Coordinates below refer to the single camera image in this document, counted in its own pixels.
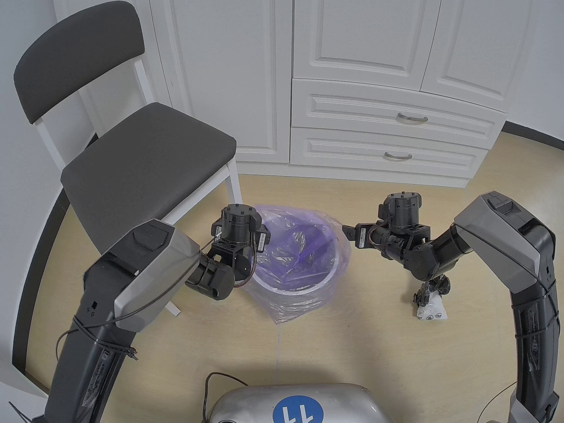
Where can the white trash bin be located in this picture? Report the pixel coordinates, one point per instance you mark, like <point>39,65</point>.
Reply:
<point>304,298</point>

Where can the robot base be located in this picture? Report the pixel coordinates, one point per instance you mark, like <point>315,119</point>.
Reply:
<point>299,403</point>

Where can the grey and white chair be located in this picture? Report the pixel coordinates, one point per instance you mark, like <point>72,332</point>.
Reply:
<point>150,161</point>

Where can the white printed wrapper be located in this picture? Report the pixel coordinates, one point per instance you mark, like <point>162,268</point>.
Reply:
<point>432,311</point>

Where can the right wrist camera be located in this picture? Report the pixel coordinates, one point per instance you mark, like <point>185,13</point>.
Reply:
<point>365,235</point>

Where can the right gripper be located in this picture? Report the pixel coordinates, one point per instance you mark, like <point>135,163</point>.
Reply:
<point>350,232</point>

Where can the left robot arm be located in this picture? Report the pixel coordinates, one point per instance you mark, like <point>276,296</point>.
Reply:
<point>145,271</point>

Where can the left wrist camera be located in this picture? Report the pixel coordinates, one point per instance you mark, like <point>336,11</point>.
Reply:
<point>262,241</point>

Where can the crumpled black plastic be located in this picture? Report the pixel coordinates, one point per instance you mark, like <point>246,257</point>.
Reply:
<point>434,287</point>

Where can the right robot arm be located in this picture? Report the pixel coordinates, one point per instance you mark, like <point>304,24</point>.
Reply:
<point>506,245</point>

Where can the purple plastic bag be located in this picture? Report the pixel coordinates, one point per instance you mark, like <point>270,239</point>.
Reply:
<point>304,236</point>

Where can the white wardrobe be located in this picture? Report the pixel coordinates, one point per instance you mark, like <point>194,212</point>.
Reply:
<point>352,60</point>

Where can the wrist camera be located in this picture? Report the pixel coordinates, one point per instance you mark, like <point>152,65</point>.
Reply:
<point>365,235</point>
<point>262,241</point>

